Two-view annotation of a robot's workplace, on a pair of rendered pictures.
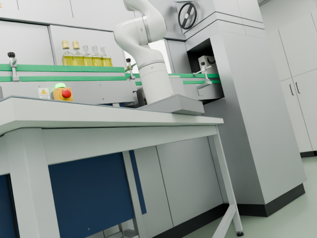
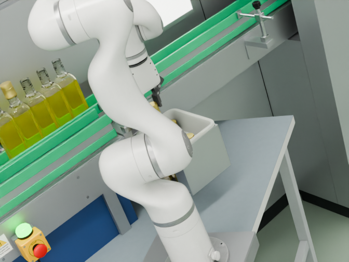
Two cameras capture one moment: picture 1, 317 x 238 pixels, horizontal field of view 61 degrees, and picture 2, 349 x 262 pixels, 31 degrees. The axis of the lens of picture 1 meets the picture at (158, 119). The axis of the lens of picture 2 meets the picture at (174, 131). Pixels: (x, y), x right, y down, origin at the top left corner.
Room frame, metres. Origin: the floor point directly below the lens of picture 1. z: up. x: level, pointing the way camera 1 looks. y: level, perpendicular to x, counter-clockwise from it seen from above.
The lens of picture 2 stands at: (-0.17, -0.30, 1.94)
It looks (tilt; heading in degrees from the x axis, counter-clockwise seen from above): 29 degrees down; 9
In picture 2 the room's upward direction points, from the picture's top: 20 degrees counter-clockwise
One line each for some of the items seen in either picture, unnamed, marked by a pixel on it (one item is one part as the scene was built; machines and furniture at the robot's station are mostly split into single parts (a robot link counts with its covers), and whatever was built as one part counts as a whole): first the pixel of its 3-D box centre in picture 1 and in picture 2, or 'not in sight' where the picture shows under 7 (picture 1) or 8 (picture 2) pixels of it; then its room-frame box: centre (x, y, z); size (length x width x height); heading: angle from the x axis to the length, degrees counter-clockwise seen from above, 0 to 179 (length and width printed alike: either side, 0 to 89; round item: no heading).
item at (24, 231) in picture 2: (60, 86); (23, 230); (1.18, 0.40, 1.01); 0.05 x 0.05 x 0.03
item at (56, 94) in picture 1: (62, 97); (31, 244); (1.17, 0.40, 0.96); 0.07 x 0.07 x 0.07; 39
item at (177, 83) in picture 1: (158, 98); (177, 149); (1.51, -0.02, 0.92); 0.27 x 0.17 x 0.15; 39
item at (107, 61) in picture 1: (107, 72); (75, 103); (1.56, 0.24, 1.16); 0.06 x 0.06 x 0.21; 39
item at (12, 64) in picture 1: (14, 65); not in sight; (1.08, 0.54, 1.11); 0.07 x 0.04 x 0.13; 39
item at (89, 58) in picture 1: (90, 71); (45, 122); (1.49, 0.32, 1.16); 0.06 x 0.06 x 0.21; 40
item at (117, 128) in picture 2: (129, 87); (123, 137); (1.51, 0.12, 1.02); 0.09 x 0.04 x 0.07; 39
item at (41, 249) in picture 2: (65, 94); (38, 249); (1.14, 0.37, 0.96); 0.04 x 0.03 x 0.04; 129
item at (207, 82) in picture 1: (204, 78); (258, 30); (1.90, -0.39, 1.07); 0.17 x 0.05 x 0.23; 39
